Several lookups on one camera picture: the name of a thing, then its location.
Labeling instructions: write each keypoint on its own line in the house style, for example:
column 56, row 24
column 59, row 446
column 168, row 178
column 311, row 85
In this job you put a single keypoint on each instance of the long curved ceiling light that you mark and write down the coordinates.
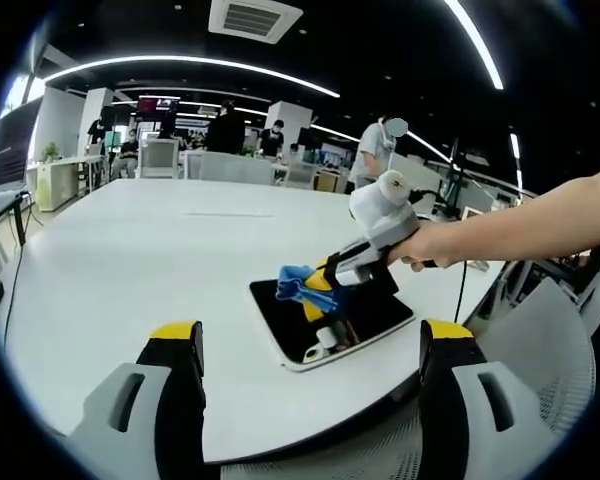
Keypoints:
column 190, row 61

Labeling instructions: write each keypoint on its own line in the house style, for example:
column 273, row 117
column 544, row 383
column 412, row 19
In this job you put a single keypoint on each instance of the person's right hand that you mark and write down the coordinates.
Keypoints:
column 430, row 245

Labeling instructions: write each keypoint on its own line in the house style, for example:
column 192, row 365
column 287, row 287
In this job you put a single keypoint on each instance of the row of white chairs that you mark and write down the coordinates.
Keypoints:
column 230, row 169

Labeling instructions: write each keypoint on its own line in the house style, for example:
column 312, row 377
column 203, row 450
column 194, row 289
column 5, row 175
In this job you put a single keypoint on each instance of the green potted plant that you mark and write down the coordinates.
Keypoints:
column 50, row 152

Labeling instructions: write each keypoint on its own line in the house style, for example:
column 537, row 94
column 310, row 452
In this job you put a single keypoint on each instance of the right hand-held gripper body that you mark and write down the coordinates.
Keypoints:
column 385, row 210

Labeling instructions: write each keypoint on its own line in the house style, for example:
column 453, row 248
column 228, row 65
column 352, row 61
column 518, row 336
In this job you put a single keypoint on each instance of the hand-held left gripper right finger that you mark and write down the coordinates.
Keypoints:
column 470, row 400

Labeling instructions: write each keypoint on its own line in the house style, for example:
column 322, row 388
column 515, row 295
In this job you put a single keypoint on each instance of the ceiling air vent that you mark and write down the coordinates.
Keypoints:
column 255, row 20

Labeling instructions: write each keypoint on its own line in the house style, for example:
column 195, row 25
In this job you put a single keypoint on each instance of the white background chair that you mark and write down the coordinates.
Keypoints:
column 158, row 160

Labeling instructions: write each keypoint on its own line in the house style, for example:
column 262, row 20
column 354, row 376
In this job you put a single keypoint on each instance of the wooden cabinet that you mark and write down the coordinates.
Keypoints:
column 330, row 181

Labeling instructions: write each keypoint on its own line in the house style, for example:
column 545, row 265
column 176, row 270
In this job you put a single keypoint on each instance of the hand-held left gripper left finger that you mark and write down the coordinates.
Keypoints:
column 140, row 400

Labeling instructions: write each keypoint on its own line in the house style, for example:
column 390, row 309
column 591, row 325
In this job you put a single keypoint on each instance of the white mesh office chair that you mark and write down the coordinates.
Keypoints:
column 535, row 340

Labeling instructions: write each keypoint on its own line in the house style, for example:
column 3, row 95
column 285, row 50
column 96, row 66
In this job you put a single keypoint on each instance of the blue cleaning cloth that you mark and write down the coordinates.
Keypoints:
column 292, row 282

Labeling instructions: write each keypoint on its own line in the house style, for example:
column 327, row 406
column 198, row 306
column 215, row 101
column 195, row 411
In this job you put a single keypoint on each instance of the wall screen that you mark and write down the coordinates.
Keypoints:
column 158, row 106

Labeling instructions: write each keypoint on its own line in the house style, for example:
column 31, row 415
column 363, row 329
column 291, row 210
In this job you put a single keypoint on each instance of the straight ceiling light strip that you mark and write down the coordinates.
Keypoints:
column 475, row 40

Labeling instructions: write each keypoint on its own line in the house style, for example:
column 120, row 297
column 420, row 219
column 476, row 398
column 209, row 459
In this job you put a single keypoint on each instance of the white low cabinet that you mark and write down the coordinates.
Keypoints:
column 60, row 182

